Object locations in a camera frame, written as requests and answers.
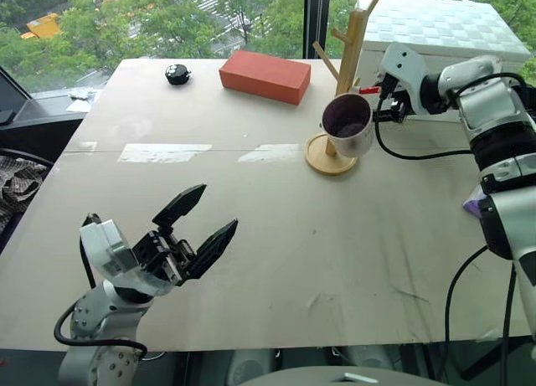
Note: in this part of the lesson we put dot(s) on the white paper scraps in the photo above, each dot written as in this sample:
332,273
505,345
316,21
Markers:
81,95

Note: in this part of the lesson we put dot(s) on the small red tab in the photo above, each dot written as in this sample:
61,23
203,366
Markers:
368,90

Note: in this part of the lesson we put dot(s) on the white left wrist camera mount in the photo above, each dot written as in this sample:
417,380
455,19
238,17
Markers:
104,245

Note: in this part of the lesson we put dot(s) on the black chair rim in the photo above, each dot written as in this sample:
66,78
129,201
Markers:
29,153

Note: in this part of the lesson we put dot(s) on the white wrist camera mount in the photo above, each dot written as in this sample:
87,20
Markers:
104,245
402,70

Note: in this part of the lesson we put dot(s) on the black window frame post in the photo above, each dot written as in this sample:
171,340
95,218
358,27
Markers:
317,22

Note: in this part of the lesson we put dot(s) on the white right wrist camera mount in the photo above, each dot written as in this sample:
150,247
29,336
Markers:
402,70

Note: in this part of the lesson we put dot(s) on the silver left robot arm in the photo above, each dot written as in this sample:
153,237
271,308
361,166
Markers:
96,319

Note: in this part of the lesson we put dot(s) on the wooden mug tree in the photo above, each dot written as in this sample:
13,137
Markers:
347,72

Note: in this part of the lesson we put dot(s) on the white box with checkered lid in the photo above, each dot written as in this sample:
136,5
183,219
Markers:
439,30

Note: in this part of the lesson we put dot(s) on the dark window ledge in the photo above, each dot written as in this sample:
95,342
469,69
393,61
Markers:
42,122

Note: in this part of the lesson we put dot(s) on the white mug with purple inside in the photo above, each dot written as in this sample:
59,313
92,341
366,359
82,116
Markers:
349,130

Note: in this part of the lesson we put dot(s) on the small black round gadget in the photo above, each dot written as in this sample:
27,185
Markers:
178,74

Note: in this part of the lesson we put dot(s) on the purple plastic scrap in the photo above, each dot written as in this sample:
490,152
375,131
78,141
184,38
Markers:
475,206

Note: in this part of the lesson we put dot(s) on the plaid cloth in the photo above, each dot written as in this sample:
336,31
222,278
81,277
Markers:
19,185

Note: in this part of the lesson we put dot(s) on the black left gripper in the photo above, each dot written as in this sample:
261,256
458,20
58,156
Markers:
161,256

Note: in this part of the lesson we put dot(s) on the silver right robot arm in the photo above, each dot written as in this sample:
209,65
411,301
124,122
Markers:
490,109

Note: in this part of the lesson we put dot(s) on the orange-red rectangular box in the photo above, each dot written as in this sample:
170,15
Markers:
264,76

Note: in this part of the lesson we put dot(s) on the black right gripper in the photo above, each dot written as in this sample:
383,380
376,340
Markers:
398,103

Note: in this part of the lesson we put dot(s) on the yellow vehicle outside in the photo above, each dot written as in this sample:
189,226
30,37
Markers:
42,26

